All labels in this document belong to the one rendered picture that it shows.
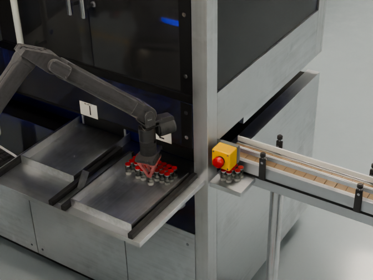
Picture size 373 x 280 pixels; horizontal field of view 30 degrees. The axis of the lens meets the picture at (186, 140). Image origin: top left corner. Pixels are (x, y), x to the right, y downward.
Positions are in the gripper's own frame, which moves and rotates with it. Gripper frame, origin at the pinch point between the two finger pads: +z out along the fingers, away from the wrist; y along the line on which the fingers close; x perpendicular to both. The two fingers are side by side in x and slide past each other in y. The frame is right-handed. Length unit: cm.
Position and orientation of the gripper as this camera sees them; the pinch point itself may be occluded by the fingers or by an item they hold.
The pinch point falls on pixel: (150, 173)
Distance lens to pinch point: 242.5
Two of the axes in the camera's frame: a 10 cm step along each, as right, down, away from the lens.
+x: -9.5, -1.5, 2.8
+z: 0.3, 8.3, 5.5
